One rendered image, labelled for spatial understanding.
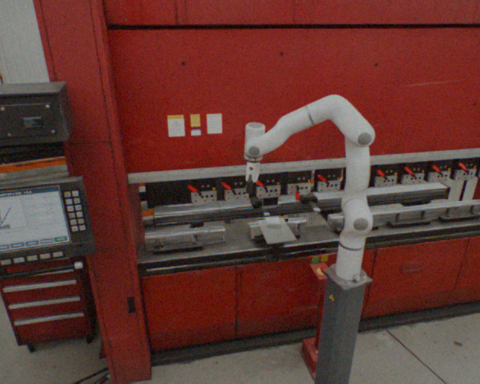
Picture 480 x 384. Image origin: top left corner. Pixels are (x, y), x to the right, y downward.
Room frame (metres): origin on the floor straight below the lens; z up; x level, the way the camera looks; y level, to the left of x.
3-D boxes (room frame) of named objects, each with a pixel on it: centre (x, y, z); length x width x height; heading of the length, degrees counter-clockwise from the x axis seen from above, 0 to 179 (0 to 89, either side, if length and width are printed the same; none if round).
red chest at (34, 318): (2.19, 1.35, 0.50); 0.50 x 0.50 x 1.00; 12
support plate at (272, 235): (2.00, -0.22, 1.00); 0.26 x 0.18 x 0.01; 12
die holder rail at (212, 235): (2.04, 0.35, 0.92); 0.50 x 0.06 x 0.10; 102
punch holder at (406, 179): (2.34, -1.15, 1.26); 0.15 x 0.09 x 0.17; 102
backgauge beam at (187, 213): (2.53, -0.53, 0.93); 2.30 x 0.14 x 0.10; 102
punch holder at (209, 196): (2.06, 0.22, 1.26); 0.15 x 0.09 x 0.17; 102
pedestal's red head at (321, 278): (1.90, -0.55, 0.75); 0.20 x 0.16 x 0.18; 103
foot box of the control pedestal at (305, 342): (1.87, -0.56, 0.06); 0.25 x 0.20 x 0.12; 13
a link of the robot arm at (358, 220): (1.52, -0.54, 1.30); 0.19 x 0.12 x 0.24; 174
